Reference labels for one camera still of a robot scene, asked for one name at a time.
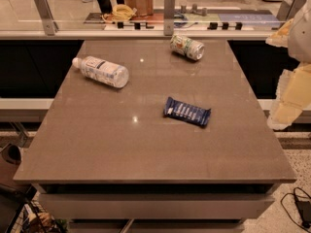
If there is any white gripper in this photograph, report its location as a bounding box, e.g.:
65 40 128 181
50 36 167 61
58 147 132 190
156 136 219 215
265 0 311 130

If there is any clear plastic water bottle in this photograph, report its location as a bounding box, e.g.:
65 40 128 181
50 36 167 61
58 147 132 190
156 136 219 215
72 56 129 88

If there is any green white drink can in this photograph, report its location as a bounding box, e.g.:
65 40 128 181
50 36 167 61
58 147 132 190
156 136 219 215
170 35 205 61

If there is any blue snack bar wrapper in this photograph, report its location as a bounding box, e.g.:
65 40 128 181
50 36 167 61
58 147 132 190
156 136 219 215
163 97 211 127

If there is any cardboard box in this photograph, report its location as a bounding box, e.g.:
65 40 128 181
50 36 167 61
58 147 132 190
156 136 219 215
124 0 154 16

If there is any glass barrier panel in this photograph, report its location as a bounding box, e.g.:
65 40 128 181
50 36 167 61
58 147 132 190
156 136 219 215
0 0 311 32

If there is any grey table drawer base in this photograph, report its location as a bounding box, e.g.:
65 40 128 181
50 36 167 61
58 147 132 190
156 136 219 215
39 190 274 232

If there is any right metal glass bracket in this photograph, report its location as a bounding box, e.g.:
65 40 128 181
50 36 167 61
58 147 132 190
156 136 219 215
276 0 307 25

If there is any metal glass bracket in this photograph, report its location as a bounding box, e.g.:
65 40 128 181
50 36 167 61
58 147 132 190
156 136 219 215
276 0 307 25
34 0 58 36
163 0 175 36

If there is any middle metal glass bracket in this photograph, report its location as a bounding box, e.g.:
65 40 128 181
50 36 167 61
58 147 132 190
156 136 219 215
163 0 175 36

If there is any black power adapter with cable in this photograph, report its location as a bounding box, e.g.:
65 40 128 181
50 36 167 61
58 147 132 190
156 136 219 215
280 187 311 233

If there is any yellow coiled cable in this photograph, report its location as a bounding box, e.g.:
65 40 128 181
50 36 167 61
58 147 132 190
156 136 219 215
101 3 138 23

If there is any left metal glass bracket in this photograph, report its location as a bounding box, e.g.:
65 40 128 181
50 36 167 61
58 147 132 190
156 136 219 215
34 0 58 36

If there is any wire basket with items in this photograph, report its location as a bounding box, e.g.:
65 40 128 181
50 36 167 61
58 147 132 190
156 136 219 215
1 202 69 233

